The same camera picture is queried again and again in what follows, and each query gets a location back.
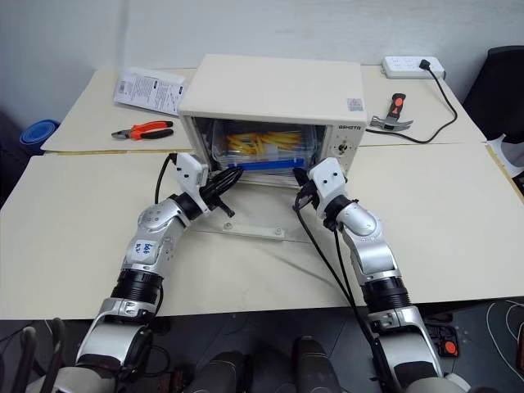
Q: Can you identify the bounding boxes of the black box red button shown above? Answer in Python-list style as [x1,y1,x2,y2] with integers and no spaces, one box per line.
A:
[424,324,463,358]

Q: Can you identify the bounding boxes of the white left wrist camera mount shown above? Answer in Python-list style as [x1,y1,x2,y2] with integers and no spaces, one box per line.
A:
[171,152,210,202]

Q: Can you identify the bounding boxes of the cream toaster oven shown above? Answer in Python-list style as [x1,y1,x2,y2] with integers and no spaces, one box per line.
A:
[178,53,367,190]

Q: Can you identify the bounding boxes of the white power strip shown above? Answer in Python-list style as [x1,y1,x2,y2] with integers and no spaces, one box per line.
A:
[382,56,447,80]

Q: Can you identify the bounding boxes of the orange black handled pliers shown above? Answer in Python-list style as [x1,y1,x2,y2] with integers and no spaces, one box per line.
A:
[111,120,175,142]

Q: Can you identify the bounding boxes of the white instruction leaflet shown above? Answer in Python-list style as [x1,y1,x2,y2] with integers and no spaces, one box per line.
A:
[112,66,190,118]

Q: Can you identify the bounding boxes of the black office chair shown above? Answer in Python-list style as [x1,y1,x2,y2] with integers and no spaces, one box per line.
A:
[462,45,524,145]

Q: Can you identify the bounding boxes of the dark rounded shape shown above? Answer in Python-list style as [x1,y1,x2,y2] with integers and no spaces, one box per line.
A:
[184,350,255,393]
[291,335,341,393]

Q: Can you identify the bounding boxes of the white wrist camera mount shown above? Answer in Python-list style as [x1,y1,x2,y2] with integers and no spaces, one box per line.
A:
[307,156,350,215]
[171,152,210,202]

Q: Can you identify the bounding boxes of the black orange claw hammer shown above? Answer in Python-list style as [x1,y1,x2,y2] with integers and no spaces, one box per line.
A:
[369,93,416,133]

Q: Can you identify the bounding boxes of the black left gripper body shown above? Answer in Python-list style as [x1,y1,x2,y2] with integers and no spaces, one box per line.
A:
[198,179,237,219]

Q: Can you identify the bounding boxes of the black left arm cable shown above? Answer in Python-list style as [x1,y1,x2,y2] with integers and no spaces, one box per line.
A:
[154,151,180,206]

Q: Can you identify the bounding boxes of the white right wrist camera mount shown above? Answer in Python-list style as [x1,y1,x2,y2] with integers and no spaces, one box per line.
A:
[307,156,350,215]

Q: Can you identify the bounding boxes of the dark chair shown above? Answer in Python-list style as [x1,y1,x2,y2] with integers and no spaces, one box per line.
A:
[0,106,32,208]

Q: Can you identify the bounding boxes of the clear plastic food container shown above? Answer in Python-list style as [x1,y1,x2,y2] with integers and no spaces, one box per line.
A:
[210,120,325,182]

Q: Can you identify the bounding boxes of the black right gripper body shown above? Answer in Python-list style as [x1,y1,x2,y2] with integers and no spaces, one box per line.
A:
[294,182,325,214]

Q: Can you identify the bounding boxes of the white oven door handle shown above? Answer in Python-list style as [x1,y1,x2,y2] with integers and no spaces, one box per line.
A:
[220,222,287,242]

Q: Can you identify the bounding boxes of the dark upright rods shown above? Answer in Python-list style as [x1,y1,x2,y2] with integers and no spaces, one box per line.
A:
[11,317,69,393]

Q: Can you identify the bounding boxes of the white floor cable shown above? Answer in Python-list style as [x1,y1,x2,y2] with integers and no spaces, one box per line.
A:
[485,299,524,372]

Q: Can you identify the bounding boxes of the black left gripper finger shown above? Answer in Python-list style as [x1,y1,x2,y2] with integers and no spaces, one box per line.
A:
[208,166,244,184]
[212,171,246,194]

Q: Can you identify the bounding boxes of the glass oven door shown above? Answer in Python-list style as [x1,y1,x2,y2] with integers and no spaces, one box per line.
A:
[191,174,328,245]

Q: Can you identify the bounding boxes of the yellow french fries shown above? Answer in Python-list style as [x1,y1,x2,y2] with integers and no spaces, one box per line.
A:
[225,130,302,156]

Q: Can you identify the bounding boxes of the black power cord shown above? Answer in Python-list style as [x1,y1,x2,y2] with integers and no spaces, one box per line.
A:
[364,65,459,146]

